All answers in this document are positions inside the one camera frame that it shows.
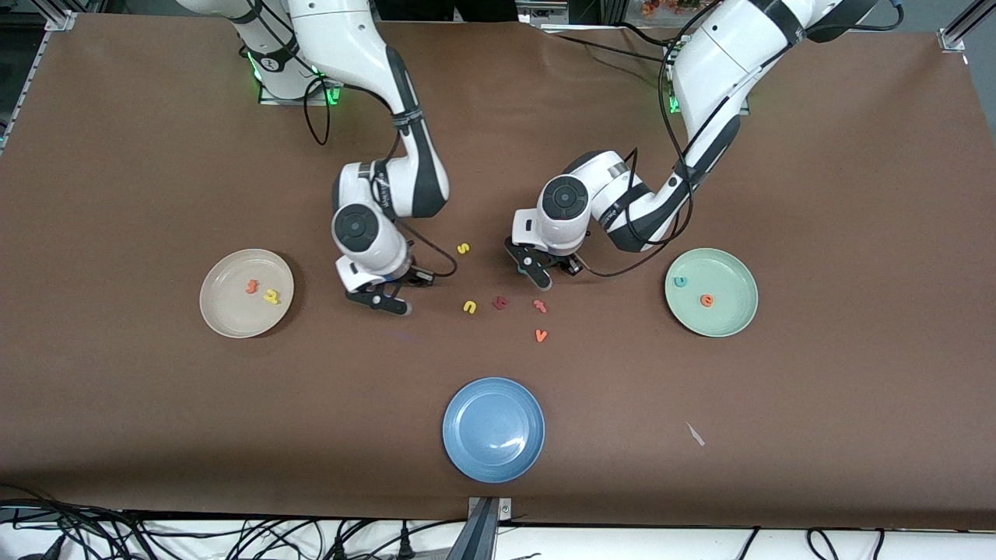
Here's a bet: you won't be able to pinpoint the pale green plate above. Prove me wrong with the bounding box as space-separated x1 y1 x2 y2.
664 247 759 338

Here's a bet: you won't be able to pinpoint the blue plate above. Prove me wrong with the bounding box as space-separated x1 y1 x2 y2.
442 377 545 484

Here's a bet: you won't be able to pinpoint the beige brown plate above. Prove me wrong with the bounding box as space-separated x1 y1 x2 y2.
199 248 296 339

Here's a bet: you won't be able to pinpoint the orange artificial flowers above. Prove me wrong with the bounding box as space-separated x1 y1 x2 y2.
642 0 721 18

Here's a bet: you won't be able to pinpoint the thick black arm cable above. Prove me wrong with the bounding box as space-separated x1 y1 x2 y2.
393 218 460 278

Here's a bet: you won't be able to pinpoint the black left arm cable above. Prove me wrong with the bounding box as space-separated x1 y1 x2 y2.
580 0 721 278

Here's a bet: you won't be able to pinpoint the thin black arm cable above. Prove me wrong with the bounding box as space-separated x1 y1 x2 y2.
302 74 332 147

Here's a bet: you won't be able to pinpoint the black cable on table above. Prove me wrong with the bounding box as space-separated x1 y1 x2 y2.
615 22 678 49
554 33 675 66

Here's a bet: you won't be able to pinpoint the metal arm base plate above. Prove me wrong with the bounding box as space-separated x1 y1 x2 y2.
258 74 343 106

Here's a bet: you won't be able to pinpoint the metal camera stand bracket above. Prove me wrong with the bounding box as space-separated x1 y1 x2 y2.
447 496 514 560

